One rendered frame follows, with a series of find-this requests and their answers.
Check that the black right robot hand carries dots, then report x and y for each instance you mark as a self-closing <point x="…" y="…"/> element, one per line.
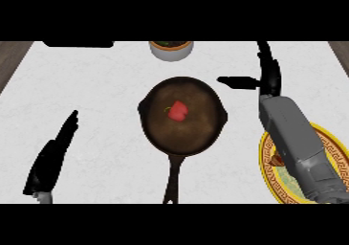
<point x="271" y="76"/>

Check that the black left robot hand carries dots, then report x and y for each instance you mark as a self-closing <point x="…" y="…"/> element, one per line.
<point x="49" y="159"/>

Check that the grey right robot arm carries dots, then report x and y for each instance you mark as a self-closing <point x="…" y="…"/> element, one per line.
<point x="299" y="146"/>

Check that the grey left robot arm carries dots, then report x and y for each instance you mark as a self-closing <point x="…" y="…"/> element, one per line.
<point x="43" y="197"/>

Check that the red bell pepper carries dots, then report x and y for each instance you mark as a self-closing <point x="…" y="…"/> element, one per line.
<point x="178" y="111"/>

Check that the dark cast iron pan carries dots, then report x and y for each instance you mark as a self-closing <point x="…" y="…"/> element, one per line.
<point x="180" y="118"/>

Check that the yellow patterned plate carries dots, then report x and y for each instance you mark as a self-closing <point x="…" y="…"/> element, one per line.
<point x="331" y="150"/>

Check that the white plant pot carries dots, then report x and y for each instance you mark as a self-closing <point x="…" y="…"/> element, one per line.
<point x="170" y="51"/>

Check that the small brown food piece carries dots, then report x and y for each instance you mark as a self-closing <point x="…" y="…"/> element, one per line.
<point x="277" y="160"/>

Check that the black flat appliance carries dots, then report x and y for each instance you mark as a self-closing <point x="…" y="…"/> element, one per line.
<point x="77" y="44"/>

